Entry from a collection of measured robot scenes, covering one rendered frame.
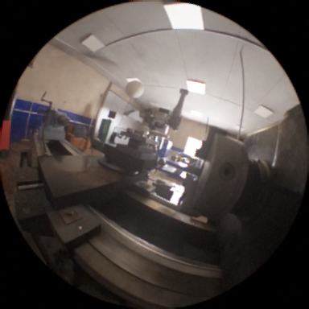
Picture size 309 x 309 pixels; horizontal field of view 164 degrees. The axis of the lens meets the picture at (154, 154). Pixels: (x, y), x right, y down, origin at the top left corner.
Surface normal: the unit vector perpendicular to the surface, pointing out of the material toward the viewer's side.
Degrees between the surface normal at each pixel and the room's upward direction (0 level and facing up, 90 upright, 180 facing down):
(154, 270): 0
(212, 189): 96
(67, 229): 0
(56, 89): 90
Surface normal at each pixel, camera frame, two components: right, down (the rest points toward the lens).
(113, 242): 0.31, -0.94
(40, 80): 0.88, 0.33
